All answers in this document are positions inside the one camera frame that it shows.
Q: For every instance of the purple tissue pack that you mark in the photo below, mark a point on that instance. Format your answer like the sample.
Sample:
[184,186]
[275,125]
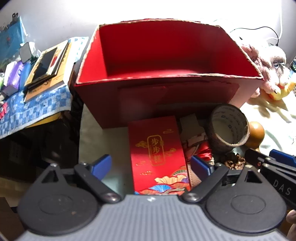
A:
[16,75]

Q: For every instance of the brown cardboard carton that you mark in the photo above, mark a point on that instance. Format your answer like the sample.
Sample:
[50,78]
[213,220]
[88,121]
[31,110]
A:
[9,220]

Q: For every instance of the brown packing tape roll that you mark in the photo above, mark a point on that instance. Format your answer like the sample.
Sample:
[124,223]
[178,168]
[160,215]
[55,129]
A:
[216,136]

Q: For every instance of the small dark rectangular mirror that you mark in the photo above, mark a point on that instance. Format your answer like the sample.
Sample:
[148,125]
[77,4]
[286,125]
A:
[26,52]

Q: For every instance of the large red cardboard box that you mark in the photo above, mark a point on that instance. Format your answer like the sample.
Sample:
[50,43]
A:
[161,69]

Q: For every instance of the brown pine cone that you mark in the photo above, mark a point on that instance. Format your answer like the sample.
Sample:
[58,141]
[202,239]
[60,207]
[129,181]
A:
[233,162]

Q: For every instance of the small grey box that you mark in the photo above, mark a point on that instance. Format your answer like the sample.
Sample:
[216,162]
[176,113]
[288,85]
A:
[9,90]

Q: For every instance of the blue plastic package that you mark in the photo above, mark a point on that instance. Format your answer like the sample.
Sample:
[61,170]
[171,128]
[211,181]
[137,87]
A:
[11,37]

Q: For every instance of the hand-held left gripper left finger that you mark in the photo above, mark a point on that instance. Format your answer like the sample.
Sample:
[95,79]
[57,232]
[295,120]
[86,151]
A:
[101,165]

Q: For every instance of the person's right hand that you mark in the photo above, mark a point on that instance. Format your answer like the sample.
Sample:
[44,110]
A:
[291,222]

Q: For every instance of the stack of books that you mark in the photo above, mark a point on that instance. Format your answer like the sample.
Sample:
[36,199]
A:
[64,76]

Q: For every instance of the small red gift box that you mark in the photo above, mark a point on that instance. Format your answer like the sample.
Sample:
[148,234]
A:
[157,148]

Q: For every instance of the yellow plush toy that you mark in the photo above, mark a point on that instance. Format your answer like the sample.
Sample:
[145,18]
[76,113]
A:
[281,92]

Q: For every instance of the red white fabric toy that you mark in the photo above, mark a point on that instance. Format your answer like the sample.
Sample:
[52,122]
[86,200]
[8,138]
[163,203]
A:
[3,111]

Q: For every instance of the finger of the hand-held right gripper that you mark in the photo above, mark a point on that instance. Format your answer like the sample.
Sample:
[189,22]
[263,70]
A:
[254,156]
[283,158]

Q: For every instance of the pink plush toy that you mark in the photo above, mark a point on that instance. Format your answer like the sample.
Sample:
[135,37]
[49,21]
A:
[263,62]

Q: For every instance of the blue checkered cloth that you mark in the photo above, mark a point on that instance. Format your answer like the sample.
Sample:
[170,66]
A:
[34,111]

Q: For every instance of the clear plastic bag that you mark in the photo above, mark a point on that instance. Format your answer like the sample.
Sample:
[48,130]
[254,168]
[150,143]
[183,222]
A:
[33,47]

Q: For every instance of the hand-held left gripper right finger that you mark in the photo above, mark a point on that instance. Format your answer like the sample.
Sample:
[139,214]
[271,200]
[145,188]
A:
[200,167]

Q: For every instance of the yellow red cover book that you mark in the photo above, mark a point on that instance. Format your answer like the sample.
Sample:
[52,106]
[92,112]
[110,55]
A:
[57,62]

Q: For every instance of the blue tissue pack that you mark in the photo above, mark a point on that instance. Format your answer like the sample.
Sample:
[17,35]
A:
[25,75]

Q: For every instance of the brown wooden gourd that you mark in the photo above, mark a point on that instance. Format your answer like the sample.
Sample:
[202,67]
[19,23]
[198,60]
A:
[255,133]

